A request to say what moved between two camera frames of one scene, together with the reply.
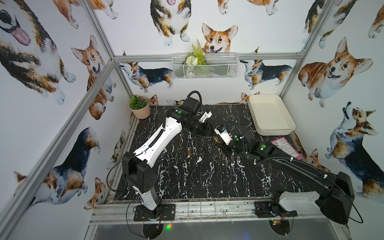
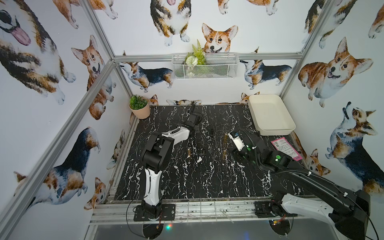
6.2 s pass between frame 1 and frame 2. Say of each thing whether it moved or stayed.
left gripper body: moved
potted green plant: stayed
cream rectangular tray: stayed
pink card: stayed
